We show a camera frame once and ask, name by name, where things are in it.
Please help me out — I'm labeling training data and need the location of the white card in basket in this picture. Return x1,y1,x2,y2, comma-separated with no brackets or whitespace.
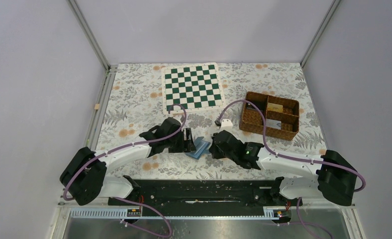
266,119,282,129

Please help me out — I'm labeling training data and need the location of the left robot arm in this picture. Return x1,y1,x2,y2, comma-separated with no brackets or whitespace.
60,117,196,206

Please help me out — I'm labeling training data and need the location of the gold card in basket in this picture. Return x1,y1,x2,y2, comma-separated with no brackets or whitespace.
267,102,284,113

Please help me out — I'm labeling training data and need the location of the green white chessboard mat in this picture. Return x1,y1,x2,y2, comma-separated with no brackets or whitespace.
161,62,226,114

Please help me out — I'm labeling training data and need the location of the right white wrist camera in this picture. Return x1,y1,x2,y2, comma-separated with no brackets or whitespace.
214,119,233,131

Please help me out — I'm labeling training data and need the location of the blue card holder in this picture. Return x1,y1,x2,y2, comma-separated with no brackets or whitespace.
185,136,210,159

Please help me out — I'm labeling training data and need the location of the black card in basket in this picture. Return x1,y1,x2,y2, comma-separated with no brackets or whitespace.
246,101,267,112

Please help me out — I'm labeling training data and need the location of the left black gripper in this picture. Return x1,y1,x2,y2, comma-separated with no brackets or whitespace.
165,127,196,153

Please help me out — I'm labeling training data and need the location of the brown wicker basket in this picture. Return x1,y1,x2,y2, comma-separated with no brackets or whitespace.
239,92,300,140

